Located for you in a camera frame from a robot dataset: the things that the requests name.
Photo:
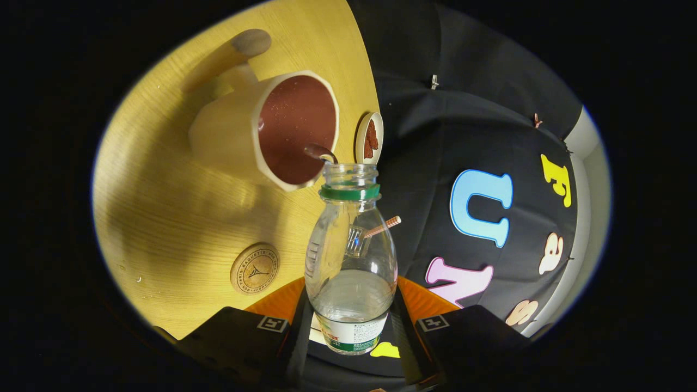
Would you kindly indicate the brown sausage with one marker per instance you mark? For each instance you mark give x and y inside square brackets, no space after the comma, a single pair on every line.
[374,130]
[369,147]

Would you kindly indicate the white round plate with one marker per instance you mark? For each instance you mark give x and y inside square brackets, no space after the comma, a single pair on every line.
[360,136]

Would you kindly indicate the round wooden coaster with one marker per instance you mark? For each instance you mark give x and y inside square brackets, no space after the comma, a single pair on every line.
[255,269]

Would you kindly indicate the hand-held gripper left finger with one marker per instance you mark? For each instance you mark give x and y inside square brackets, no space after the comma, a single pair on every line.
[297,354]

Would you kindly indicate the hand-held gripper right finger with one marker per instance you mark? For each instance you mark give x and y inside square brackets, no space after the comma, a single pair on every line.
[408,354]

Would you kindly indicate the wooden table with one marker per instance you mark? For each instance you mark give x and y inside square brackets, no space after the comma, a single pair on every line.
[163,228]

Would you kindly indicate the small pink clip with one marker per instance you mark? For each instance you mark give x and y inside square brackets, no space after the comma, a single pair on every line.
[538,121]

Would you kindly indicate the clear plastic juice bottle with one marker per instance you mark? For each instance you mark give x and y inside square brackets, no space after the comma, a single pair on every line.
[351,305]

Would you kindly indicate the black backdrop cloth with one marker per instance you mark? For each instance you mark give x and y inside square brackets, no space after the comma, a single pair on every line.
[479,125]

